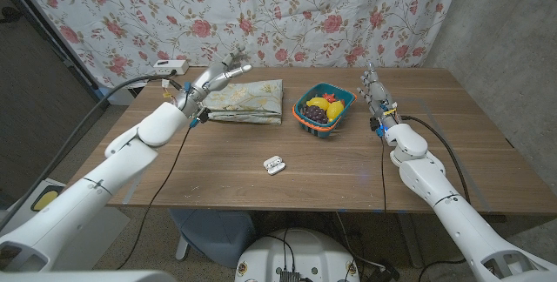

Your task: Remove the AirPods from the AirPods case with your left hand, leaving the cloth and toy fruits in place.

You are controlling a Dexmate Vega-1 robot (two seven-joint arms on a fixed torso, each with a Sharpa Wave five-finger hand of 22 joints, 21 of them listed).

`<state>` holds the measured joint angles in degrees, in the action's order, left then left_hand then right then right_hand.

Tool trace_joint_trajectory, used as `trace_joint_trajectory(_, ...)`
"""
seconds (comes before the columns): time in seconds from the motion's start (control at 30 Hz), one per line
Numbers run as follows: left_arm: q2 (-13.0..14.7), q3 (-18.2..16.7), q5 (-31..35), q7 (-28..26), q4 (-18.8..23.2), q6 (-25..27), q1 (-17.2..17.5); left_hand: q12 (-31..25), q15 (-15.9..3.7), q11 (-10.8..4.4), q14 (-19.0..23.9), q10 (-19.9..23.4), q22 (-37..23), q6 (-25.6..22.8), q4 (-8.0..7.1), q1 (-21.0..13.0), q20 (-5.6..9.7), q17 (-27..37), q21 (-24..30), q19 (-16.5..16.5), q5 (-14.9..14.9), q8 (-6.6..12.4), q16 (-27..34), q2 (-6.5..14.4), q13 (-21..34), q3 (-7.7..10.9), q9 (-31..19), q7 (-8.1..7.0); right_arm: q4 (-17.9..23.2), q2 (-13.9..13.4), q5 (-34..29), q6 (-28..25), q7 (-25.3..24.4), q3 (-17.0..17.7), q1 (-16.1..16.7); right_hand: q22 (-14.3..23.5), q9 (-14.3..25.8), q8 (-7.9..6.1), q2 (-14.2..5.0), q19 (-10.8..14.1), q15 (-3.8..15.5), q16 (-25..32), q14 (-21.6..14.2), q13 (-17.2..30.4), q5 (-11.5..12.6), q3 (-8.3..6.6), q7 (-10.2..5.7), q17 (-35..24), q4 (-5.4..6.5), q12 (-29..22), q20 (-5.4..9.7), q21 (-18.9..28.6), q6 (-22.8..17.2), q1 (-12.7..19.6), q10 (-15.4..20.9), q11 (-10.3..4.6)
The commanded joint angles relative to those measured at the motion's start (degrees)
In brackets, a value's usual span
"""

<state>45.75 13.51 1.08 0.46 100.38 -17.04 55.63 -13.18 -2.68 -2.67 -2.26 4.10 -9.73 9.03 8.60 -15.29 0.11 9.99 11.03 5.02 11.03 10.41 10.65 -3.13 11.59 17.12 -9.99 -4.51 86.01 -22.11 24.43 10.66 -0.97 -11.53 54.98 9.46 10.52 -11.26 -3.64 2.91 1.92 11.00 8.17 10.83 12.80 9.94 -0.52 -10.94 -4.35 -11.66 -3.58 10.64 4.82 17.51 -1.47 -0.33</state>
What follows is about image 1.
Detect purple toy grapes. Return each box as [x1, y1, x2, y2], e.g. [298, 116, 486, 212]
[300, 104, 330, 125]

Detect white AirPods case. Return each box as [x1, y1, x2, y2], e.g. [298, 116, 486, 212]
[263, 155, 287, 176]

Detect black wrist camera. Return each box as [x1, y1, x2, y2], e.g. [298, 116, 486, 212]
[369, 117, 386, 138]
[190, 106, 211, 125]

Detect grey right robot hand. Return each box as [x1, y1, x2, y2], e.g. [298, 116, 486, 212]
[359, 62, 399, 129]

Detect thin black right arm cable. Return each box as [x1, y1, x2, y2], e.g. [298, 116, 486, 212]
[380, 136, 388, 213]

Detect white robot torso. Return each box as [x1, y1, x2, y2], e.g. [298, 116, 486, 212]
[234, 228, 361, 282]

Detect teal basket with orange rim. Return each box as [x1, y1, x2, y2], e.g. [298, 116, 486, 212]
[292, 82, 358, 139]

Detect yellow toy lemon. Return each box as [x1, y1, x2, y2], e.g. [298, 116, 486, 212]
[325, 100, 346, 123]
[305, 97, 331, 111]

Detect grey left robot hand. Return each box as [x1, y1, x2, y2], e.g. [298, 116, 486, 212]
[173, 45, 254, 120]

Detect dark grey partition panel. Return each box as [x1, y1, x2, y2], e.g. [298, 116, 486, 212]
[0, 0, 110, 209]

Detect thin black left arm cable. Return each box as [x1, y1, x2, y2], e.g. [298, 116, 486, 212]
[116, 124, 192, 271]

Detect folded pale floral cloth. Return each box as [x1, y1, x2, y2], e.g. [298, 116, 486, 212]
[202, 78, 285, 125]

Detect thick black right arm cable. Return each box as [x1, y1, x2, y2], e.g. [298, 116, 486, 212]
[399, 115, 472, 205]

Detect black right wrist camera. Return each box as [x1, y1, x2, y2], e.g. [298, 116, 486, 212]
[369, 117, 386, 138]

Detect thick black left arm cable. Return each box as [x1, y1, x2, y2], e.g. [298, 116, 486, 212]
[0, 72, 178, 231]

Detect rose print backdrop curtain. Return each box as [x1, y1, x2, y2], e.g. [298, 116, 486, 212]
[10, 0, 465, 90]

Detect blue-grey stool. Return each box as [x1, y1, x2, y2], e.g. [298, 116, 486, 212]
[168, 208, 257, 269]

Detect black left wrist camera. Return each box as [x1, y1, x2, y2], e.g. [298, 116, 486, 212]
[190, 106, 211, 125]

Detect white power strip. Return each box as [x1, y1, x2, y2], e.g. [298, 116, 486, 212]
[152, 58, 190, 77]

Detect yellow and black floor pad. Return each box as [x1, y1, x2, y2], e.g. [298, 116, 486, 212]
[30, 185, 66, 212]

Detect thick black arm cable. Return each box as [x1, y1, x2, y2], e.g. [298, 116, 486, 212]
[0, 72, 178, 231]
[399, 115, 472, 205]

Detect black power adapter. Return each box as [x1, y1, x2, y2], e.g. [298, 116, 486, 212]
[368, 266, 400, 282]

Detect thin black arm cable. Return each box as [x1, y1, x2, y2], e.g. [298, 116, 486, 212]
[380, 136, 388, 213]
[116, 124, 192, 271]

